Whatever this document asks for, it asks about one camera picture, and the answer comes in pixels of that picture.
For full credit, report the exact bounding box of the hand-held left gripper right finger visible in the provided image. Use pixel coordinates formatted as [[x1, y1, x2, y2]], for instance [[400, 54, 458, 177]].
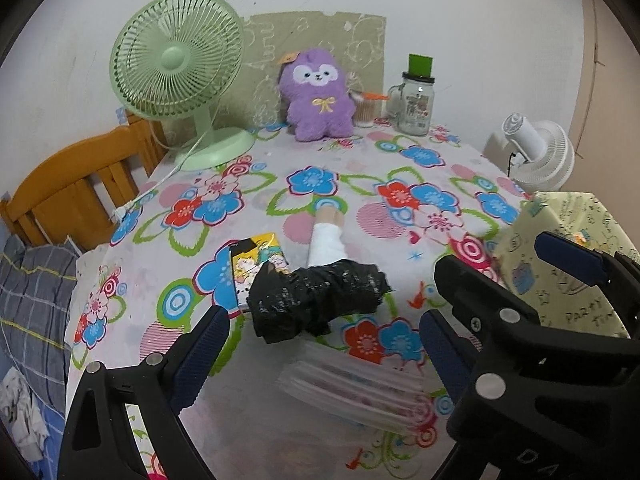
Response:
[[419, 309, 476, 406]]

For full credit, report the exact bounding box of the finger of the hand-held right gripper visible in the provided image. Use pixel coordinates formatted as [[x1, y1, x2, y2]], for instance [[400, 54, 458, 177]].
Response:
[[534, 231, 640, 306], [433, 255, 640, 439]]

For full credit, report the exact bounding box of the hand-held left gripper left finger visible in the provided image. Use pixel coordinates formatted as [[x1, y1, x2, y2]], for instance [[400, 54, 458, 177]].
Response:
[[57, 305, 231, 480]]

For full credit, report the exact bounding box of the yellow cartoon fabric storage box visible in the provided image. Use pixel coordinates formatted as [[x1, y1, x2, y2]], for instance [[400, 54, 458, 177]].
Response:
[[492, 191, 640, 341]]

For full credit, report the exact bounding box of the clear packet with pink card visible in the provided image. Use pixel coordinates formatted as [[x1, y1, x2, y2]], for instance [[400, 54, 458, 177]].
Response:
[[279, 342, 436, 433]]

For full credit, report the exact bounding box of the yellow cartoon tissue pack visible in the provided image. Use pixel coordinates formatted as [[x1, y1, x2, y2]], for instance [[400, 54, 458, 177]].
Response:
[[227, 232, 293, 313]]

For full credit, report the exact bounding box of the black garbage bag roll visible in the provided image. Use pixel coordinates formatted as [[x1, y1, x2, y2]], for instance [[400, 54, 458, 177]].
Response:
[[247, 258, 392, 345]]

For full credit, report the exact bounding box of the white floor fan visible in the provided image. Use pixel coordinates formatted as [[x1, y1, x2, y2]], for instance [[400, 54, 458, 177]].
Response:
[[482, 112, 576, 193]]

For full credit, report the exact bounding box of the white bedding cloth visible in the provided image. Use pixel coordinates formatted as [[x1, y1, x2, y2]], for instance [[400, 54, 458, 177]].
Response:
[[67, 242, 112, 361]]

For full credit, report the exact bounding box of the beige door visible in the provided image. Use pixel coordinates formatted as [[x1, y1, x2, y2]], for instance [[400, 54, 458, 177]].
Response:
[[565, 0, 640, 241]]

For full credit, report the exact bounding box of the blue bed sheet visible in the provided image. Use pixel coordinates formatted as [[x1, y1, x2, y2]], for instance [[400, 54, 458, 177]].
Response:
[[0, 400, 66, 480]]

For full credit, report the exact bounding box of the grey plaid pillow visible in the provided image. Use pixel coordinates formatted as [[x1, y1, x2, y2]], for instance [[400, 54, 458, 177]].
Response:
[[0, 235, 83, 411]]

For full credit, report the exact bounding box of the crumpled grey white cloth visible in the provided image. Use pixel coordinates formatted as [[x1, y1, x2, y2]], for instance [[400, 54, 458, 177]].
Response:
[[0, 367, 48, 461]]

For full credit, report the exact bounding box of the floral tablecloth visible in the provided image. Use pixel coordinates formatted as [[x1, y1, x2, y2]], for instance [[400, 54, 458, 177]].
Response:
[[70, 120, 538, 480]]

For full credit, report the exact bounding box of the glass jar with green lid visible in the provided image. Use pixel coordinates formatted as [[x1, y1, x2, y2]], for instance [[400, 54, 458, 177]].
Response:
[[385, 53, 436, 137]]

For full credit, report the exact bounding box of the wooden bed headboard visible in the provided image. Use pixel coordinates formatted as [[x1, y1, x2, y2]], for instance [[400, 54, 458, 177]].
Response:
[[0, 110, 168, 251]]

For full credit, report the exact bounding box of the cotton swab container orange lid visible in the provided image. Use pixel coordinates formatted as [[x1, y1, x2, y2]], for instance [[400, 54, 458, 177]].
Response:
[[351, 87, 390, 128]]

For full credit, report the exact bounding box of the purple plush toy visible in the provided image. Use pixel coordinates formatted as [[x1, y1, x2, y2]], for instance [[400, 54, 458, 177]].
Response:
[[277, 48, 357, 142]]

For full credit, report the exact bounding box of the green patterned board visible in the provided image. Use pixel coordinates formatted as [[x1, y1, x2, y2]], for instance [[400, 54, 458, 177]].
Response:
[[242, 10, 387, 128]]

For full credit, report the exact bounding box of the green desk fan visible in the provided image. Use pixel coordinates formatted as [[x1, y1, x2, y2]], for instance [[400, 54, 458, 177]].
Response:
[[109, 0, 257, 172]]

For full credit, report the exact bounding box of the white fan power cable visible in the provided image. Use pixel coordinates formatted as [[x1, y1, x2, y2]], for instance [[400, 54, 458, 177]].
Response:
[[114, 130, 211, 221]]

